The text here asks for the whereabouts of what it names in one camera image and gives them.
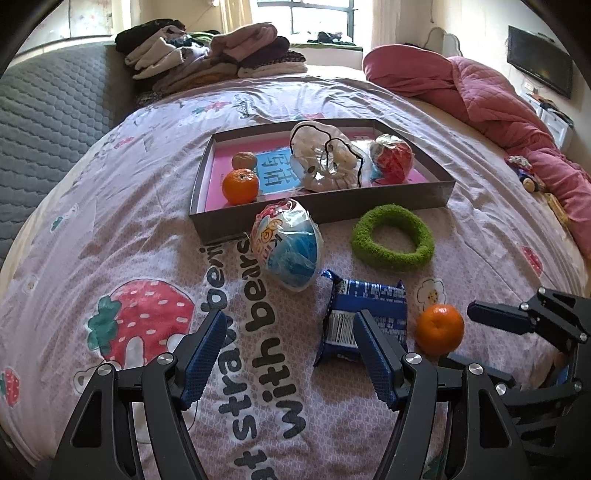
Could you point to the yellow snack packet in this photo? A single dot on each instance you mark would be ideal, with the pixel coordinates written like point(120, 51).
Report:
point(557, 209)

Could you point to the person's right hand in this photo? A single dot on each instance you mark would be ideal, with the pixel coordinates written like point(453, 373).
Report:
point(560, 369)

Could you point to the large orange mandarin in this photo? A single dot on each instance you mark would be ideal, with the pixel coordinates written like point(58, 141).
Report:
point(240, 186)

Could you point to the pink quilted duvet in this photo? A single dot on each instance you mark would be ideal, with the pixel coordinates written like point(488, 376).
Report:
point(484, 99)

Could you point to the cream black-trimmed scrunchie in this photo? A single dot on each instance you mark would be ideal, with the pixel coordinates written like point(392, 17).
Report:
point(324, 158)

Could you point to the small colourful doll toy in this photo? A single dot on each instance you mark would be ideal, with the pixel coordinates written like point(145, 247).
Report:
point(525, 173)

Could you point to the dark clothes on windowsill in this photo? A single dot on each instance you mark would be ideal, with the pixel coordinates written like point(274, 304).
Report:
point(332, 39)

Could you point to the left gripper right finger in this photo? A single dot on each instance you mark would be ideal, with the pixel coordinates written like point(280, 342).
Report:
point(480, 439)

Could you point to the red surprise egg toy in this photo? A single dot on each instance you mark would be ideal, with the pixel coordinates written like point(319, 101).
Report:
point(392, 160)

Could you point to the wall mounted black television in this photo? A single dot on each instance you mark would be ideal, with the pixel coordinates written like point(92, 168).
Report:
point(542, 59)

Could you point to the brown walnut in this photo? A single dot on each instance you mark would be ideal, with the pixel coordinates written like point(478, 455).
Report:
point(244, 160)

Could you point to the grey quilted headboard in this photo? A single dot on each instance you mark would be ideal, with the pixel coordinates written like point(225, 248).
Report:
point(54, 107)

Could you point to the shallow grey cardboard box tray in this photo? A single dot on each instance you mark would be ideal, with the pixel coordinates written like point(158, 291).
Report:
point(231, 222)

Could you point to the pile of folded clothes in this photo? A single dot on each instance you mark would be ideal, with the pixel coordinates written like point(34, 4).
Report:
point(166, 59)

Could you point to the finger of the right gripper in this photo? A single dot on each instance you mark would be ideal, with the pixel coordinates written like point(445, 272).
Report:
point(518, 320)
point(456, 361)

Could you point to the beige curtain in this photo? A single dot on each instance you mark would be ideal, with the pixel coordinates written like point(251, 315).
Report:
point(235, 14)
point(386, 22)

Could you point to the right beige curtain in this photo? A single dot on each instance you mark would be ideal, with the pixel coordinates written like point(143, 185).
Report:
point(386, 22)

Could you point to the white drawer cabinet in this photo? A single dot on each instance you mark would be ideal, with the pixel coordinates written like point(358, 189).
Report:
point(558, 123)

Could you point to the strawberry print bed sheet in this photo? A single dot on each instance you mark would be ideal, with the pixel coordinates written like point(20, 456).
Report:
point(116, 273)

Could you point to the window with dark frame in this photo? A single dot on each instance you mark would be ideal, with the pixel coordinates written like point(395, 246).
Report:
point(305, 19)

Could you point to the blue surprise egg toy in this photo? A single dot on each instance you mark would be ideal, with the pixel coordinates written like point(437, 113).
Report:
point(288, 244)

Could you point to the small orange mandarin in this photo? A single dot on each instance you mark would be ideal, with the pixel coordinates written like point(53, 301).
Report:
point(440, 330)

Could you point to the left beige curtain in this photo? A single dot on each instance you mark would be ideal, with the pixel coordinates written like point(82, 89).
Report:
point(235, 14)

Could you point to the blossom tree wall panel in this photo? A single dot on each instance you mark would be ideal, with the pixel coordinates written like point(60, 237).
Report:
point(72, 19)

